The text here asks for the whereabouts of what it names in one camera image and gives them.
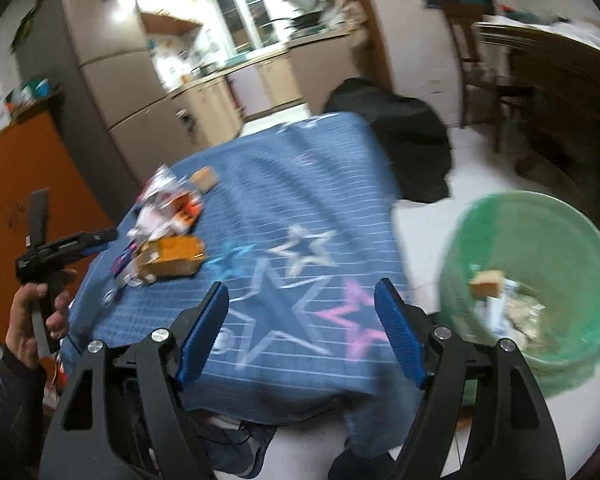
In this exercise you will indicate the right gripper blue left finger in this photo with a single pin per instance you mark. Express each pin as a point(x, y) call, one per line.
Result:
point(201, 337)

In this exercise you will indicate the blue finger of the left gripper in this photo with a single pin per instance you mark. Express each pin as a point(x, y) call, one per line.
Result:
point(90, 239)
point(85, 250)

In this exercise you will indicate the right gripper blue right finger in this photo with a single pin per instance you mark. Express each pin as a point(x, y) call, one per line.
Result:
point(399, 322)

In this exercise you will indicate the yellow snack box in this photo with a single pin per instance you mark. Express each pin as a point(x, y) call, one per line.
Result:
point(170, 257)

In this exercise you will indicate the yellow sponge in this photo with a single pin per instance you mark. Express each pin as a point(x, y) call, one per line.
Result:
point(488, 283)

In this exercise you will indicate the alcohol wipes packet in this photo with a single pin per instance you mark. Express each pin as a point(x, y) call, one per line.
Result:
point(516, 315)

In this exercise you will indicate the person's left forearm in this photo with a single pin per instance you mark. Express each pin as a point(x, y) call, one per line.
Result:
point(21, 418)

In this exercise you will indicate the green lined trash bucket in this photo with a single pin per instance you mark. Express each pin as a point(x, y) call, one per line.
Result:
point(526, 265)

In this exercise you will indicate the kitchen counter cabinets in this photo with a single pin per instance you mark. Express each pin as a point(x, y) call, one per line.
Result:
point(307, 70)

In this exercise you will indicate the kitchen window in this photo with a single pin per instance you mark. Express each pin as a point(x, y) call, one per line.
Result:
point(248, 25)

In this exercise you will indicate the person's left hand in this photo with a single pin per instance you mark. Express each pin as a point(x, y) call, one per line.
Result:
point(20, 339)

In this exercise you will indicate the orange wooden cabinet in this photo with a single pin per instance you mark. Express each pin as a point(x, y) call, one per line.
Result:
point(33, 157)

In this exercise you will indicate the blue star-patterned tablecloth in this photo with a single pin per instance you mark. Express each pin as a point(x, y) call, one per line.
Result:
point(299, 231)

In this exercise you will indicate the black bag on floor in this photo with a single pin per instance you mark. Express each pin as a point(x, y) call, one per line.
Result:
point(410, 132)

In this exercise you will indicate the grey refrigerator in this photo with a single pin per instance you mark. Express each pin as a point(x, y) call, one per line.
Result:
point(116, 120)

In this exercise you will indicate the dark wooden chair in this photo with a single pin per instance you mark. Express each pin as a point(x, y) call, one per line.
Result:
point(460, 17)

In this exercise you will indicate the dark wooden dining table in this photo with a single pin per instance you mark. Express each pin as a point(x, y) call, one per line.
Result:
point(560, 77)

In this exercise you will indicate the black wok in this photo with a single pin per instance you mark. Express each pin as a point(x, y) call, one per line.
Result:
point(301, 21)

